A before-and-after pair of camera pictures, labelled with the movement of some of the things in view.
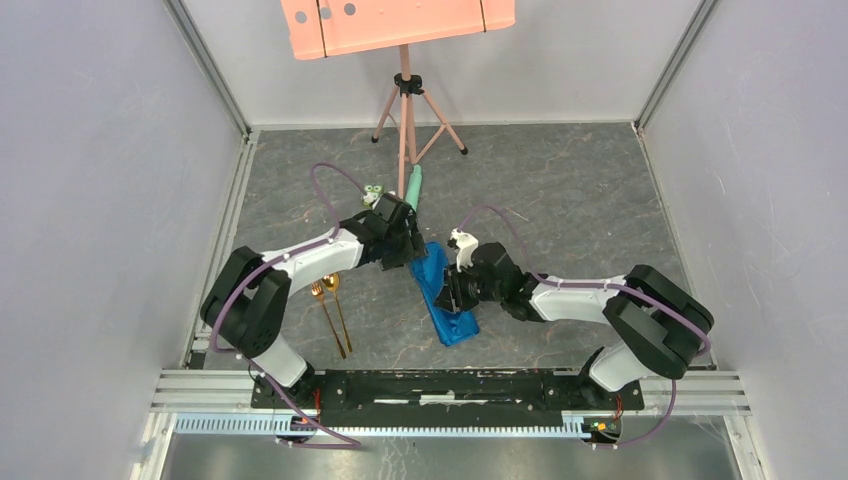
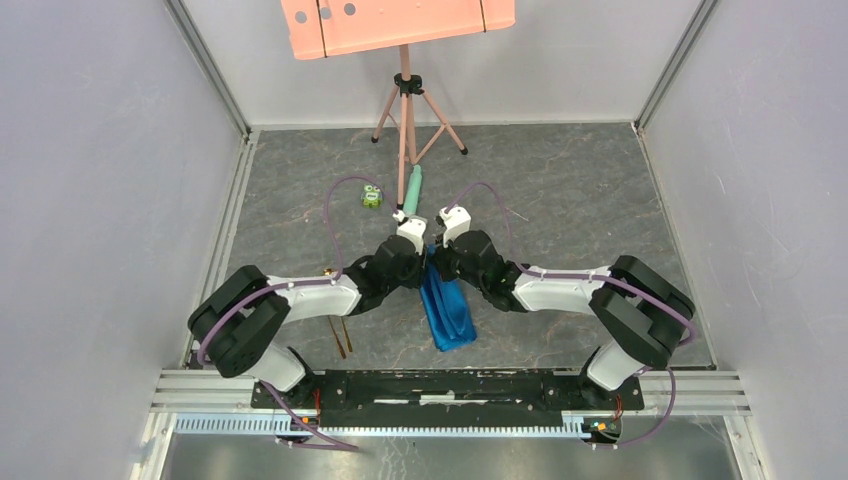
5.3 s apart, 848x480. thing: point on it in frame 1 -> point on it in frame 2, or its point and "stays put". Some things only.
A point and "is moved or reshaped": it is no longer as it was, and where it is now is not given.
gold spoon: [332, 282] is moved or reshaped
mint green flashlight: [414, 187] stays put
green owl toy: [372, 193] stays put
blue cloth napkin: [429, 270] stays put
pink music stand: [328, 28] stays put
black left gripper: [414, 245] -> [415, 279]
